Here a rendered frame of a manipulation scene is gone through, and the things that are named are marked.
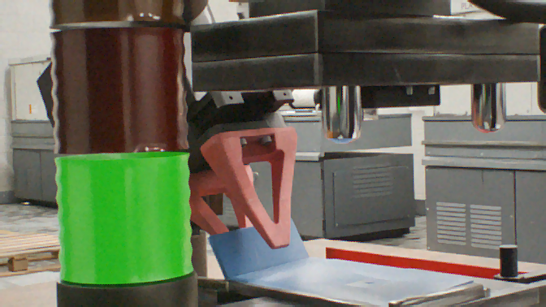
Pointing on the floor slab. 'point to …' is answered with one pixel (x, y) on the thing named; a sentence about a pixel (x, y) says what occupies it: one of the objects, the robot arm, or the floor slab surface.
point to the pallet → (20, 243)
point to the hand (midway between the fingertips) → (262, 246)
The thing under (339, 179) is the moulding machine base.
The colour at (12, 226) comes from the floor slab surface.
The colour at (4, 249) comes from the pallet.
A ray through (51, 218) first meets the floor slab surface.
